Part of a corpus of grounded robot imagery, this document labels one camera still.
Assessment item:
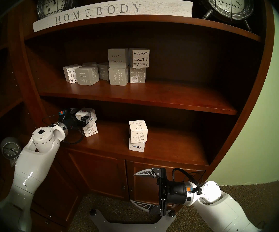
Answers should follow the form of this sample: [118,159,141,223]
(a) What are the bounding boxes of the small grey alarm clock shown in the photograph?
[0,137,27,167]

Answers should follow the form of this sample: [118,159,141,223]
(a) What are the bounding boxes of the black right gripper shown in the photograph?
[130,168,193,216]

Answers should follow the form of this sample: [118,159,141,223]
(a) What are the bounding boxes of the grey cube with barcode sticker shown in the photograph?
[129,67,146,84]

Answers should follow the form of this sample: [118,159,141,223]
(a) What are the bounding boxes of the white HOMEBODY wooden sign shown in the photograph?
[33,0,193,33]

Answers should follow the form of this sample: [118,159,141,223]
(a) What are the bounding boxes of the brown wooden bookshelf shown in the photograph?
[8,0,275,210]

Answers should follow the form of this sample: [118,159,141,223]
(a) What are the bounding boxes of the round wire clock with feet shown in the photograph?
[197,0,254,32]

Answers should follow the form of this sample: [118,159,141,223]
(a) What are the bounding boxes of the grey cube faint script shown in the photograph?
[97,62,110,81]

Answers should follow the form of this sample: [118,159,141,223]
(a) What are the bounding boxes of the white cube circled happy script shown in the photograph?
[82,122,98,138]

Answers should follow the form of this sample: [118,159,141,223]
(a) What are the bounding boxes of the dark wooden side shelf unit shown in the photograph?
[0,7,87,232]

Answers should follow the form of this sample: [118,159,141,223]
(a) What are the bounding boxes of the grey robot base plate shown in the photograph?
[89,209,176,232]

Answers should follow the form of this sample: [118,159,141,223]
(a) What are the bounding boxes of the white cube think happy thoughts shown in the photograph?
[129,120,148,143]

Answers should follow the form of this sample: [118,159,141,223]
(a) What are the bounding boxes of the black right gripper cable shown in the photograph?
[173,168,201,192]

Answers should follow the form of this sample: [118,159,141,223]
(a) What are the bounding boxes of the white GROW world cube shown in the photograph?
[76,108,97,124]
[129,138,146,152]

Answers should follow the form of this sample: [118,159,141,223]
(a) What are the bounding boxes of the grey cube always choose happy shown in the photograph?
[77,66,100,86]

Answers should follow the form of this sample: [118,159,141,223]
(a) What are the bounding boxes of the grey cube let's escape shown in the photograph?
[108,48,129,68]

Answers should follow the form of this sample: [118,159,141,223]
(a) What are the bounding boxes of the brown wooden cabinet door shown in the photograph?
[67,149,130,200]
[126,160,206,209]

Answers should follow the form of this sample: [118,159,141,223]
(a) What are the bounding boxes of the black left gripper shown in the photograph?
[58,108,91,130]

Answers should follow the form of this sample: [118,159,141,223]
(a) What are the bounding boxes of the white HAPPY HAPPY HAPPY cube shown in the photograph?
[129,48,150,68]
[63,64,82,84]

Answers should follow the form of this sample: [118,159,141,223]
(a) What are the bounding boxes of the grey cube happy looks good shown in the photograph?
[108,67,129,86]

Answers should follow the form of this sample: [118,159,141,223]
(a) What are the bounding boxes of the round wire cage clock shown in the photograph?
[37,0,78,20]

